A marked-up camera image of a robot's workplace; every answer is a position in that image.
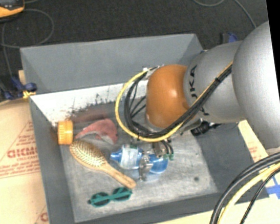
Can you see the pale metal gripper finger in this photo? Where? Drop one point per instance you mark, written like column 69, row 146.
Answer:
column 145, row 163
column 142, row 175

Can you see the clear plastic bottle blue label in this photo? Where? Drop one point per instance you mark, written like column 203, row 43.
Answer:
column 127, row 157

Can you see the green sunglasses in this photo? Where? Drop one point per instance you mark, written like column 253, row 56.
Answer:
column 120, row 194

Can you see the pink cloth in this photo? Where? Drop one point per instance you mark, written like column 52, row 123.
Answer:
column 103, row 129

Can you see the wooden hairbrush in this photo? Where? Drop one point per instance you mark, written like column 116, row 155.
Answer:
column 89, row 155

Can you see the clear bottle with orange cap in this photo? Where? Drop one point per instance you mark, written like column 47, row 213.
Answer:
column 65, row 132

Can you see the grey metal bin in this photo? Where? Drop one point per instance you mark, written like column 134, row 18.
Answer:
column 112, row 61

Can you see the black cylinder on white bracket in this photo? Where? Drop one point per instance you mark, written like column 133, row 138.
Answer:
column 203, row 128

